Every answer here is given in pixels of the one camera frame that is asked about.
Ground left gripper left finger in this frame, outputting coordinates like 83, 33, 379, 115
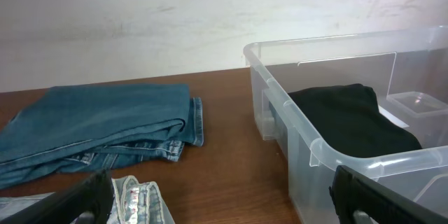
1, 170, 114, 224

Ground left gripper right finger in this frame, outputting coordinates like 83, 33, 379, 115
329, 165, 447, 224

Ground large black garment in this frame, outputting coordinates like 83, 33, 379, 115
289, 83, 422, 158

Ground light blue folded jeans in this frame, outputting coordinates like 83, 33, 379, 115
1, 176, 175, 224

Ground dark blue folded jeans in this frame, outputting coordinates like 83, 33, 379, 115
1, 83, 204, 188

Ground clear plastic storage bin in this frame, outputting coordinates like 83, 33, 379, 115
243, 26, 447, 223

